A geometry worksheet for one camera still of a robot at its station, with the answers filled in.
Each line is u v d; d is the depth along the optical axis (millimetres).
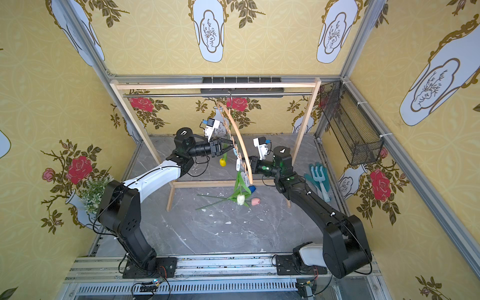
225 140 719
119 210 467
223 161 924
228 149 732
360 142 823
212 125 701
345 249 413
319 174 1007
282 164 620
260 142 710
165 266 732
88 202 730
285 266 733
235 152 744
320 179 998
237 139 567
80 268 748
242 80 930
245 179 627
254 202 902
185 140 640
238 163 689
